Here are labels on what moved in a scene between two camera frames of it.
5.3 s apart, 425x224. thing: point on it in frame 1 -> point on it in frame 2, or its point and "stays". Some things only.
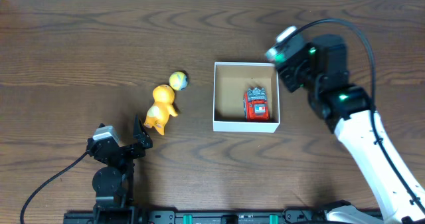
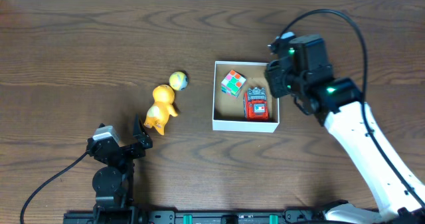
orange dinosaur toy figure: [159, 112] stays
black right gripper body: [303, 76] -> [279, 81]
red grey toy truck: [255, 106] stays
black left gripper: [123, 151] stays
